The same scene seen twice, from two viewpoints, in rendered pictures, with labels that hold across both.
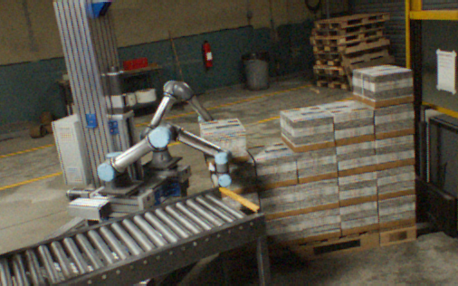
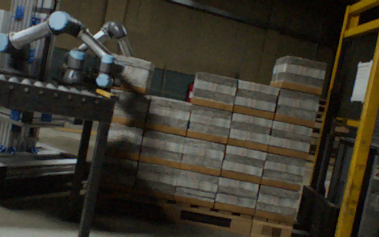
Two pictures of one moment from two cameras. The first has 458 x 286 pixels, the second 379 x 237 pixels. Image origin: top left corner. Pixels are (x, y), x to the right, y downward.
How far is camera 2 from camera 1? 1.24 m
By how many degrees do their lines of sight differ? 13
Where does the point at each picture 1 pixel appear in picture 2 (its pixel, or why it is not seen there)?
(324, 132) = (226, 93)
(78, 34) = not seen: outside the picture
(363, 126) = (265, 101)
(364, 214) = (242, 194)
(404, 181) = (291, 174)
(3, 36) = not seen: hidden behind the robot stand
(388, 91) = (299, 76)
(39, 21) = not seen: hidden behind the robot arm
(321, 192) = (206, 153)
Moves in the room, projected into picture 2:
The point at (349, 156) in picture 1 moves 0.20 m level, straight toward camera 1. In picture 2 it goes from (244, 126) to (237, 127)
